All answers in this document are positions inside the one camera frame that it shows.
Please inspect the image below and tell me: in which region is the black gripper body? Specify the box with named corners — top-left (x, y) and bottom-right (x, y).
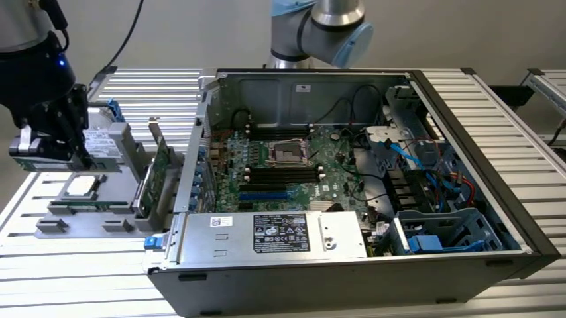
top-left (0, 49), bottom-right (79, 131)

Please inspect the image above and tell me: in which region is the green RAM stick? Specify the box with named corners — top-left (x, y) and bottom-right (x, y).
top-left (12, 157), bottom-right (122, 174)
top-left (49, 199), bottom-right (135, 213)

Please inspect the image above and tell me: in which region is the black RAM slot bank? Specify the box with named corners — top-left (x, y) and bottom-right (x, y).
top-left (243, 123), bottom-right (313, 140)
top-left (243, 164), bottom-right (330, 184)

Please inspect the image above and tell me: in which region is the silver hard disk drive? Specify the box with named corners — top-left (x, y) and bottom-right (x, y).
top-left (82, 99), bottom-right (135, 168)

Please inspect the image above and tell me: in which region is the silver CPU chip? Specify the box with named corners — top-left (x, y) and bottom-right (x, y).
top-left (61, 175), bottom-right (107, 200)

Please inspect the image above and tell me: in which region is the green graphics card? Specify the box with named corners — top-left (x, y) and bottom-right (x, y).
top-left (131, 115), bottom-right (179, 219)

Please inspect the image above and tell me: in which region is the grey parts rack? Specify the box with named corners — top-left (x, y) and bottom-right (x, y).
top-left (34, 99), bottom-right (189, 240)

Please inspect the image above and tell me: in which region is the blue case latch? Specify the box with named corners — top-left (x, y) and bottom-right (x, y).
top-left (143, 233), bottom-right (169, 250)

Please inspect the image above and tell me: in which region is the black expansion slot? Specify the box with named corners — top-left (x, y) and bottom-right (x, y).
top-left (238, 183), bottom-right (289, 193)

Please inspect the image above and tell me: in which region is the blue expansion slot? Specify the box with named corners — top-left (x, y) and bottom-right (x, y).
top-left (238, 191), bottom-right (289, 201)

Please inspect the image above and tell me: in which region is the CPU socket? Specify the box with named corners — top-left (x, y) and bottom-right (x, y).
top-left (263, 138), bottom-right (311, 166)

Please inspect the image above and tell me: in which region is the silver power supply unit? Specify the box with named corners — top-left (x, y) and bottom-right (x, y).
top-left (175, 210), bottom-right (370, 267)

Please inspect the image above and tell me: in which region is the green motherboard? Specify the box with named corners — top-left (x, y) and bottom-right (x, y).
top-left (206, 125), bottom-right (370, 214)

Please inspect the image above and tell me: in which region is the silver chipset heatsink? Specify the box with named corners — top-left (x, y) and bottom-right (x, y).
top-left (309, 199), bottom-right (345, 213)

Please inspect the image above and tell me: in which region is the silver metal drive cage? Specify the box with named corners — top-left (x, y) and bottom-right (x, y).
top-left (365, 85), bottom-right (444, 162)

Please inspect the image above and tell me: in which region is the open black PC case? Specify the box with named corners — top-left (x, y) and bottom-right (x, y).
top-left (141, 67), bottom-right (564, 317)

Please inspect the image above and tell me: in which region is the blue plastic disk bay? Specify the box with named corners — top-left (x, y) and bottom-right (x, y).
top-left (392, 207), bottom-right (506, 256)

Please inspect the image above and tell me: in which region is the metal slat side table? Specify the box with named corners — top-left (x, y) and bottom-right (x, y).
top-left (520, 68), bottom-right (566, 121)

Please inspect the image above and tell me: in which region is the black hanging cable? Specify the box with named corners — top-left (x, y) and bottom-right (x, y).
top-left (105, 0), bottom-right (149, 70)

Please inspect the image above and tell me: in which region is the black thin wire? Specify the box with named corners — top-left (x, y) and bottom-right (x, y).
top-left (329, 84), bottom-right (385, 133)

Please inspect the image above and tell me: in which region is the blue SATA wire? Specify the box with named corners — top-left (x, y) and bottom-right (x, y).
top-left (382, 140), bottom-right (428, 171)

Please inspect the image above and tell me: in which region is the red thin wire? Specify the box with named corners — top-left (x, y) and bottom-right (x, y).
top-left (460, 177), bottom-right (478, 208)

